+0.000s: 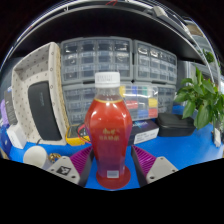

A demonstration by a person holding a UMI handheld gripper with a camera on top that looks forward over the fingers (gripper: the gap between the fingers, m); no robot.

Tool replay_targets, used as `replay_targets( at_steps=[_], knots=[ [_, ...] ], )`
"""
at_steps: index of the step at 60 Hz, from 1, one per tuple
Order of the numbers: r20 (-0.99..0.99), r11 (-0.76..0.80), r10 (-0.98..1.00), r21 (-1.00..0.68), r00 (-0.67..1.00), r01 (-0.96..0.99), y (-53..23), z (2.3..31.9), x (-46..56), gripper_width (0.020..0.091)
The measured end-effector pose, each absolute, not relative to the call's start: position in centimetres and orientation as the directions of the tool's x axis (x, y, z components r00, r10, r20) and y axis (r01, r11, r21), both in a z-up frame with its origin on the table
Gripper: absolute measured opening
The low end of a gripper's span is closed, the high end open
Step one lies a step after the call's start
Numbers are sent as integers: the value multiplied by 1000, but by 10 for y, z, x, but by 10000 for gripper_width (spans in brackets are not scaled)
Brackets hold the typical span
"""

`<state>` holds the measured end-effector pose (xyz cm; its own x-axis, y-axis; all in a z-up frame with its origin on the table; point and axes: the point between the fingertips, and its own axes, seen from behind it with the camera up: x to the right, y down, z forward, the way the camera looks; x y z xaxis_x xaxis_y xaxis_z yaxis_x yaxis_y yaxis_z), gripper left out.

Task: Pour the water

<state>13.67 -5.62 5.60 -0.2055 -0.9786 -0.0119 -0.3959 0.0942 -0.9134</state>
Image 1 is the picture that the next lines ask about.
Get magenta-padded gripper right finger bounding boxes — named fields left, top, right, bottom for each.
left=130, top=144, right=179, bottom=187

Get black box white label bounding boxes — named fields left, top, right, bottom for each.
left=128, top=119, right=160, bottom=146

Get clear box coloured parts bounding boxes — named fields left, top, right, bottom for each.
left=119, top=84, right=159, bottom=122

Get white shelf unit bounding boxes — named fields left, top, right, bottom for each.
left=186, top=19, right=224, bottom=84

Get blue printed box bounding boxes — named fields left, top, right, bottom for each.
left=0, top=124, right=11, bottom=153

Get yellow multimeter red leads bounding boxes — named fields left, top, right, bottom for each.
left=64, top=123, right=93, bottom=147

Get white power adapter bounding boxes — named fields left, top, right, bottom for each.
left=213, top=128, right=223, bottom=148

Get green potted plant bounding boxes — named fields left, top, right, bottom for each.
left=173, top=66, right=224, bottom=130

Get grey small-parts drawer cabinet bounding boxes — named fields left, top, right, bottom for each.
left=156, top=83, right=177, bottom=115
left=133, top=39, right=178, bottom=85
left=60, top=36, right=134, bottom=84
left=62, top=83, right=98, bottom=126

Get dark grey flat box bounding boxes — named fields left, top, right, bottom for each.
left=3, top=87, right=19, bottom=127

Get dark grey workbench shelf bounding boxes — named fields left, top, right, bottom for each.
left=6, top=1, right=214, bottom=64

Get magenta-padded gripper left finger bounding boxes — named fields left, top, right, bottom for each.
left=46, top=145, right=95, bottom=188

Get cream dotted pegboard tray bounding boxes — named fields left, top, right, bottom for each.
left=11, top=41, right=70, bottom=147

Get black rounded speaker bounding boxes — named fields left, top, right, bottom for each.
left=27, top=80, right=63, bottom=142

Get red drink bottle white cap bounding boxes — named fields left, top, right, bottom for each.
left=84, top=71, right=134, bottom=181

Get black zip case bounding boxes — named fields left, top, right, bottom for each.
left=156, top=112, right=197, bottom=138

